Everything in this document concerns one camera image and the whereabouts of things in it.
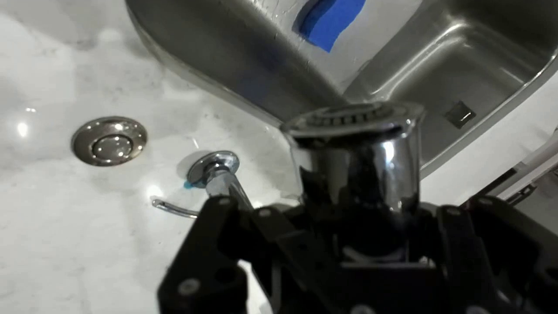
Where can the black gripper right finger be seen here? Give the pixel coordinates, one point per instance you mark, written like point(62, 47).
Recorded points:
point(500, 262)

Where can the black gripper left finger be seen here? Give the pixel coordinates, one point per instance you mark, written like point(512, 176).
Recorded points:
point(210, 272)

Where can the white side base cabinets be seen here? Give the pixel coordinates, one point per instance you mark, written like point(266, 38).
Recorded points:
point(538, 167)

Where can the chrome soap dispenser pump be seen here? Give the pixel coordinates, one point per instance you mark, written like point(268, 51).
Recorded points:
point(219, 167)

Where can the round chrome countertop button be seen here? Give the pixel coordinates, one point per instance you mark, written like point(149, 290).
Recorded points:
point(109, 141)

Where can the stainless steel sink basin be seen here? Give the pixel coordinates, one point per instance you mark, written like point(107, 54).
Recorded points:
point(233, 52)

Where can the blue sponge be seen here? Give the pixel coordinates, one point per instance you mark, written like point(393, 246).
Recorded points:
point(334, 19)

